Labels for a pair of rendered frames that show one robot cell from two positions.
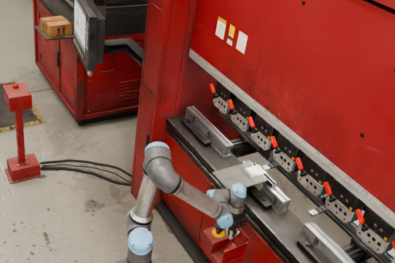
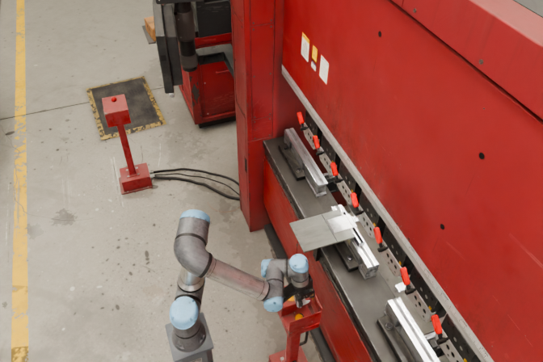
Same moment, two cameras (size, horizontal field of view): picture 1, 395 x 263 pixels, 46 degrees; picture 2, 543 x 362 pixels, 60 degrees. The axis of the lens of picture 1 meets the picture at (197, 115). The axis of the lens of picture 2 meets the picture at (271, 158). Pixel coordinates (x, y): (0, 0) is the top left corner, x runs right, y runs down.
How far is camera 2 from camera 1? 82 cm
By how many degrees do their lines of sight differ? 17
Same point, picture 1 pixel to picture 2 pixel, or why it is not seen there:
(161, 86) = (251, 107)
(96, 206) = not seen: hidden behind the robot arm
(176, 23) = (258, 38)
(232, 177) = (311, 231)
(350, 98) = (429, 174)
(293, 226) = (378, 297)
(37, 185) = (148, 196)
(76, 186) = (185, 199)
